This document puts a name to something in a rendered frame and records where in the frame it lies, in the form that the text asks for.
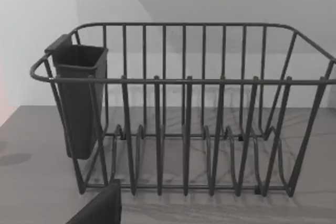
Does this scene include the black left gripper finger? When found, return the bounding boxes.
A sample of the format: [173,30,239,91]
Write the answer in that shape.
[65,179,122,224]

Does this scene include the dark grey cutlery holder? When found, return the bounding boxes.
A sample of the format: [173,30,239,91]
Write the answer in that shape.
[44,34,109,160]

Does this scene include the grey wire dish rack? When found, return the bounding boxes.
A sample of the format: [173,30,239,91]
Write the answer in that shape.
[29,22,336,198]

